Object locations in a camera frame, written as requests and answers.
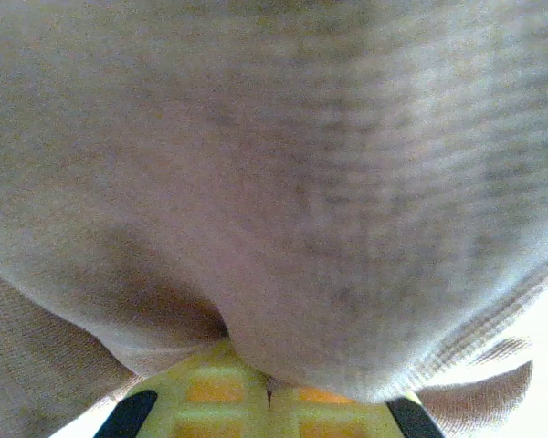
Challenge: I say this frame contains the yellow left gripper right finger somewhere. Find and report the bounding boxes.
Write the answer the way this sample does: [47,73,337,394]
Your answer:
[268,381,445,438]

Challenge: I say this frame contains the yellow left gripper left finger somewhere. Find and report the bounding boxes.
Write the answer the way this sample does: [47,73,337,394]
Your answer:
[93,340,271,438]

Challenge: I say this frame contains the brown long pants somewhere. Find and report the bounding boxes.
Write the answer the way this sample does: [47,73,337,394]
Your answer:
[0,0,548,438]

